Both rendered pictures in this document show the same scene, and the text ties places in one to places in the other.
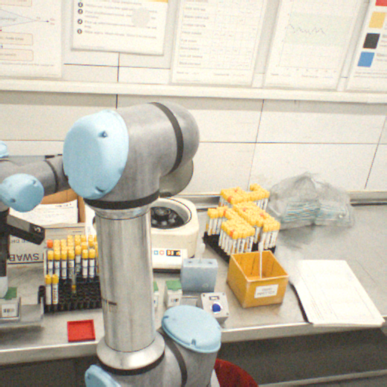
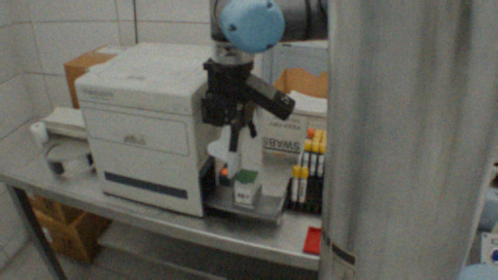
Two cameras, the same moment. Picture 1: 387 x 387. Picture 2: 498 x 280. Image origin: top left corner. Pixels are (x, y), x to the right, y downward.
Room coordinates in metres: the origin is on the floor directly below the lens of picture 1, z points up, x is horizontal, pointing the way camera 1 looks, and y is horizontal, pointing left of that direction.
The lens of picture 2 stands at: (0.53, 0.08, 1.44)
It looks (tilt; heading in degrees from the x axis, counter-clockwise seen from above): 32 degrees down; 34
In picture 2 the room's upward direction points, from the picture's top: straight up
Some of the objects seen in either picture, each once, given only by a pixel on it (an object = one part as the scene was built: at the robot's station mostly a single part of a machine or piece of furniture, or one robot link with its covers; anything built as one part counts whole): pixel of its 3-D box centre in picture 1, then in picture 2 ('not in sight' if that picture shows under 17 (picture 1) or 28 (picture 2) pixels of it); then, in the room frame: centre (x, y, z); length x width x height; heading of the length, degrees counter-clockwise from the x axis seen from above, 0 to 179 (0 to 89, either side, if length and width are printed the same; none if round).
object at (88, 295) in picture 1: (70, 283); (323, 183); (1.14, 0.30, 0.93); 0.17 x 0.09 x 0.11; 108
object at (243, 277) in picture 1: (256, 278); not in sight; (1.28, -0.22, 0.93); 0.13 x 0.13 x 0.10; 22
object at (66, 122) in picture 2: not in sight; (74, 122); (1.00, 1.11, 0.90); 0.25 x 0.11 x 0.05; 108
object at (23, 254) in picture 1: (43, 220); (313, 111); (1.41, 0.46, 0.95); 0.29 x 0.25 x 0.15; 18
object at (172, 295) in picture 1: (172, 294); not in sight; (1.18, 0.02, 0.91); 0.05 x 0.04 x 0.07; 18
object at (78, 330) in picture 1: (81, 330); (321, 241); (1.02, 0.24, 0.88); 0.07 x 0.07 x 0.01; 18
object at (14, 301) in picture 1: (9, 304); (246, 189); (1.01, 0.42, 0.95); 0.05 x 0.04 x 0.06; 18
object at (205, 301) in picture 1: (211, 304); (489, 247); (1.15, -0.09, 0.92); 0.13 x 0.07 x 0.08; 18
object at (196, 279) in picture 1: (198, 277); (477, 208); (1.25, -0.04, 0.92); 0.10 x 0.07 x 0.10; 100
